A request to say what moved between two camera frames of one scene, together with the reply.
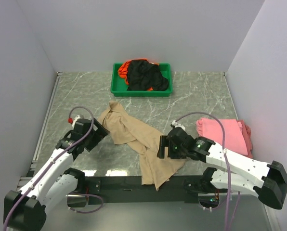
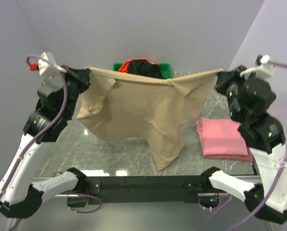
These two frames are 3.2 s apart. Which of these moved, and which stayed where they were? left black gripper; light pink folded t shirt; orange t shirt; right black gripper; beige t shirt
Moved: right black gripper; left black gripper; beige t shirt
Stayed: light pink folded t shirt; orange t shirt
